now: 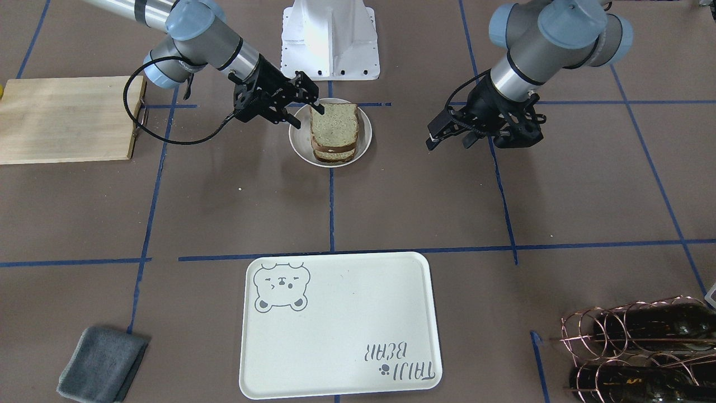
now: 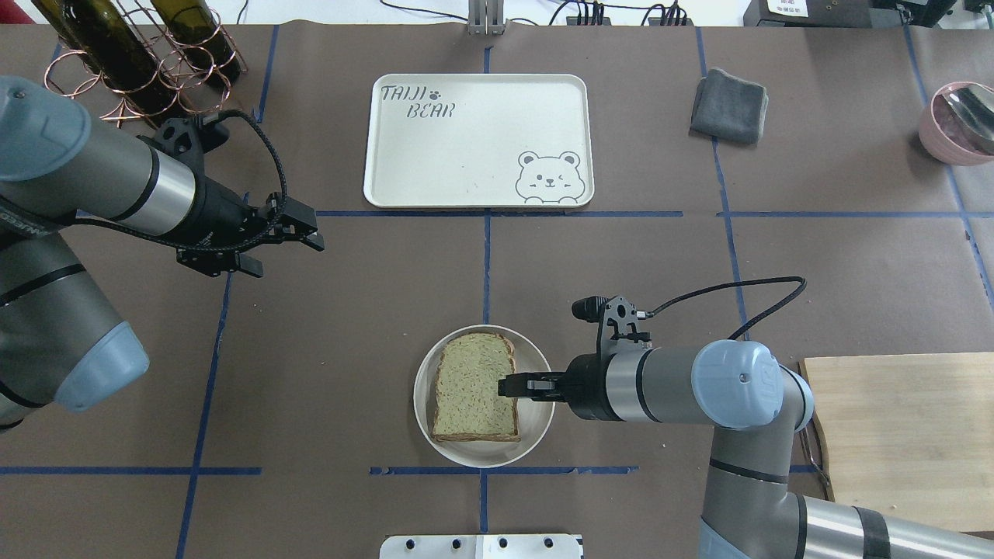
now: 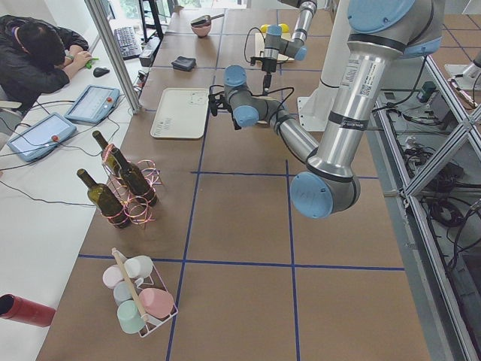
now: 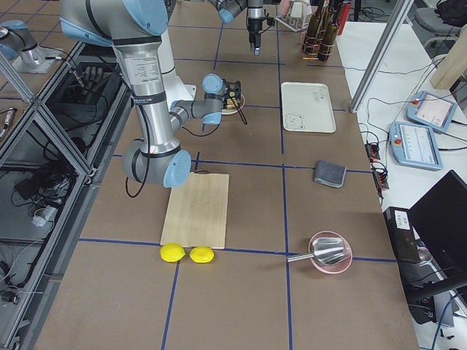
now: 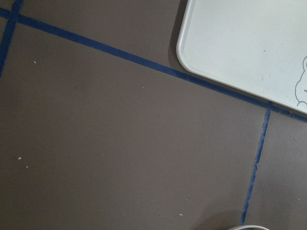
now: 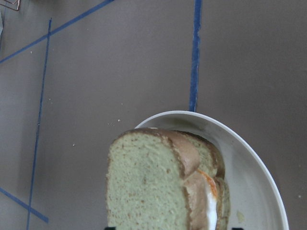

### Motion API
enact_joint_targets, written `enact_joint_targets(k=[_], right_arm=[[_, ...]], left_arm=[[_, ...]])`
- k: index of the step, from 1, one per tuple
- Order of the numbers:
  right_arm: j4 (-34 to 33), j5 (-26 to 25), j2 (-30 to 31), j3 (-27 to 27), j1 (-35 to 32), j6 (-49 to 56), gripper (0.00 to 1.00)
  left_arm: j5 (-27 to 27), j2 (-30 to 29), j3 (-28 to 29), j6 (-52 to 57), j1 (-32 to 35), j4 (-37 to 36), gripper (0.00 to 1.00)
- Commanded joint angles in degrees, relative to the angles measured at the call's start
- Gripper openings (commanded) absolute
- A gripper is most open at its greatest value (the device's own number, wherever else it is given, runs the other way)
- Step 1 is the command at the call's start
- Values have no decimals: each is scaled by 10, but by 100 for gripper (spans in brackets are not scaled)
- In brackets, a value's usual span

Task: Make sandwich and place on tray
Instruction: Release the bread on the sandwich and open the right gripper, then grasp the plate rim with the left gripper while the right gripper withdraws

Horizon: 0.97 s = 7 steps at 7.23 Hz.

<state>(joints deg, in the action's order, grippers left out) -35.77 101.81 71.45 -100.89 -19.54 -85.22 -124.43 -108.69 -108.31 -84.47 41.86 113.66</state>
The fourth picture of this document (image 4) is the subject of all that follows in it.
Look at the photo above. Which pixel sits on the white round plate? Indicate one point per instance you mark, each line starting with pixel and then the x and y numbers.
pixel 224 112

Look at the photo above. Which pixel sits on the yellow lemon left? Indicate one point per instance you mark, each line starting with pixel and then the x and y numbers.
pixel 172 252

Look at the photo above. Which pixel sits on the yellow lemon right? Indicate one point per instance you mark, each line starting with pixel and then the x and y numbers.
pixel 202 254

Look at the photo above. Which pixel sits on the blue teach pendant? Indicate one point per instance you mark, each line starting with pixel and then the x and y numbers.
pixel 415 146
pixel 431 110

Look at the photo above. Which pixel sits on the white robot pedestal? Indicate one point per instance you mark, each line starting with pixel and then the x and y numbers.
pixel 174 86

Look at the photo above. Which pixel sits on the pink bowl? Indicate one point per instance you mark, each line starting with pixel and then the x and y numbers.
pixel 338 265

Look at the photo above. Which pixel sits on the black laptop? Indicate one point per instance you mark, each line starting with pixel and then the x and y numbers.
pixel 439 218

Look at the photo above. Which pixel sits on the black box device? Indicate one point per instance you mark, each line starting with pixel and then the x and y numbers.
pixel 402 238

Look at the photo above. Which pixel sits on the grey folded cloth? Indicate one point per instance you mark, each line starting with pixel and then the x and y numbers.
pixel 329 174

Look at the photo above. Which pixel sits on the pink cup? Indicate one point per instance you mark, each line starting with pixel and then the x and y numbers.
pixel 284 7

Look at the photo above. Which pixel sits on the red cylinder flask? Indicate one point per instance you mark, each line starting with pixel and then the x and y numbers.
pixel 344 14

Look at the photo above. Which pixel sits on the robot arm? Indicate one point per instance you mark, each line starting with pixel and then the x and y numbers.
pixel 134 30
pixel 228 10

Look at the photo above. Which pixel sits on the copper wire bottle rack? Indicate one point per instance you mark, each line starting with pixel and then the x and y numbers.
pixel 317 46

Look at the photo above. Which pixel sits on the blue teach pendant far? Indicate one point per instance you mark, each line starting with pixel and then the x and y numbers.
pixel 431 110

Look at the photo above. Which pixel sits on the green wine bottle back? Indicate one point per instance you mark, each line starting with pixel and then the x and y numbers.
pixel 335 8

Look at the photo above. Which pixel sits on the blue teach pendant near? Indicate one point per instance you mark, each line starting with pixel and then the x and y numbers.
pixel 415 146

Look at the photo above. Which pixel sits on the white wire cup rack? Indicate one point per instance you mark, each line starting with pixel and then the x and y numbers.
pixel 298 15

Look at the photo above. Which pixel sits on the wooden cutting board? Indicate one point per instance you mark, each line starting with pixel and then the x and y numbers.
pixel 197 212

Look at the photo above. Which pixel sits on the yellow lemon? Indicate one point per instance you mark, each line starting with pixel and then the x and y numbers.
pixel 202 254
pixel 172 252

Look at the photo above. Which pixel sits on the green wine bottle front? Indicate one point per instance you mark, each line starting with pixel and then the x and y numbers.
pixel 326 47

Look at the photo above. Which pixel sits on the green wine bottle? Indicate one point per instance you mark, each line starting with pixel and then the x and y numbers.
pixel 313 29
pixel 326 47
pixel 335 8

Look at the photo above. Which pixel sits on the aluminium frame post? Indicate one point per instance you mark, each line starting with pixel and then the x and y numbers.
pixel 388 35

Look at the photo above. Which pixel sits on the green wine bottle middle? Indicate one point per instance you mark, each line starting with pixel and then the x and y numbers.
pixel 313 29

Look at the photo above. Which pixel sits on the metal scoop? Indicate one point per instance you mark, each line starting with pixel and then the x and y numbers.
pixel 324 251

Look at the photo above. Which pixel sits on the cream bear tray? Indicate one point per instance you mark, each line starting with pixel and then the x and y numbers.
pixel 306 107

